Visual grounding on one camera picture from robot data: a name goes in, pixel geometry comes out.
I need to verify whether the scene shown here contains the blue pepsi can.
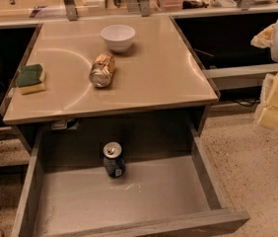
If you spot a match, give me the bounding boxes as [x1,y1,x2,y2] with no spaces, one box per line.
[103,142,125,178]

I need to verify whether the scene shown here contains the grey counter cabinet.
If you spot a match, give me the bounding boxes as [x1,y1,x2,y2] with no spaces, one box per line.
[1,16,218,148]

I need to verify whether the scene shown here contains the metal rail post left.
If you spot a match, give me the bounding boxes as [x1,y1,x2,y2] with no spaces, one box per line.
[63,0,78,21]

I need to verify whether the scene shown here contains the gold crushed soda can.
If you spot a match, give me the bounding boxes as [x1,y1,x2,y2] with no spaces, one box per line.
[89,53,115,88]

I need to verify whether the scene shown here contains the open grey wooden drawer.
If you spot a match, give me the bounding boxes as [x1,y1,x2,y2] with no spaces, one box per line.
[12,114,249,237]

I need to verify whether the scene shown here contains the green and yellow sponge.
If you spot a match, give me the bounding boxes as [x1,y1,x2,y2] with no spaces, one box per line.
[16,64,45,95]

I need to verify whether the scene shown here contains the grey side shelf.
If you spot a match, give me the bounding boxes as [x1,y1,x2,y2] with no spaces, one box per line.
[203,63,278,90]

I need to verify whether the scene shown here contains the white ceramic bowl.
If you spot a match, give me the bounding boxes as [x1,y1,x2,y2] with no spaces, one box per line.
[101,25,136,53]

